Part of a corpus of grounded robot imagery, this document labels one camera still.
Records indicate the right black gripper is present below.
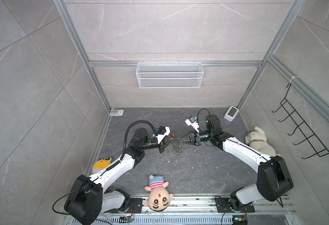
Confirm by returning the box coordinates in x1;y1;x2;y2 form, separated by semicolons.
180;130;214;147

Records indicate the metal keyring holder red handle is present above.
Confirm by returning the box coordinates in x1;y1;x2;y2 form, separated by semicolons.
170;134;182;155

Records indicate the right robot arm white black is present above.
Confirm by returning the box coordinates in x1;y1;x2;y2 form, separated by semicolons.
185;114;294;211

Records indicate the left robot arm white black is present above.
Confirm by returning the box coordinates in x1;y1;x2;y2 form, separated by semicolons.
64;126;170;225

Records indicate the white digital clock device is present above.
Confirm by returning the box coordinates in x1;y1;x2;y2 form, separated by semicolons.
224;106;239;122

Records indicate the plush doll striped hat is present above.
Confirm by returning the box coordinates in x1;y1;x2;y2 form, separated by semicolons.
143;175;174;212

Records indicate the yellow red plush toy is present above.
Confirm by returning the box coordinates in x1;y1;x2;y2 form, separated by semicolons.
91;157;112;174

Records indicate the white plush dog toy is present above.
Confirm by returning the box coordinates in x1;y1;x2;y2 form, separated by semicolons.
245;126;280;157

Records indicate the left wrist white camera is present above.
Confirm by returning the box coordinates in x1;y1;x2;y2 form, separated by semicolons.
155;126;170;144

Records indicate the wrist white camera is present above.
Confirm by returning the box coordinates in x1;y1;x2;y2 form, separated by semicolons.
155;126;170;144
185;116;200;133

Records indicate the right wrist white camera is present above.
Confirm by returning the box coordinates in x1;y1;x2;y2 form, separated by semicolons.
185;116;200;133

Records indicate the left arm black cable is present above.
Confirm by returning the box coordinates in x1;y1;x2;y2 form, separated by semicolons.
122;120;157;161

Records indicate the white wall socket box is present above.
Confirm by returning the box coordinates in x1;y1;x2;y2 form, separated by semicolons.
109;109;124;117

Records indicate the white wire mesh basket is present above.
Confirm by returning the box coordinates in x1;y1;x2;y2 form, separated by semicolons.
136;62;204;89

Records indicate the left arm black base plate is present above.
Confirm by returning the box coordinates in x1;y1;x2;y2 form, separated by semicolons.
108;198;143;213

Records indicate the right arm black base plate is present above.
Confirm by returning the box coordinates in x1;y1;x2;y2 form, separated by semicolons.
214;196;255;213

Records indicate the black wire hook rack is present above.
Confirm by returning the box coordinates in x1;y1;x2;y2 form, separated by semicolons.
271;83;329;159

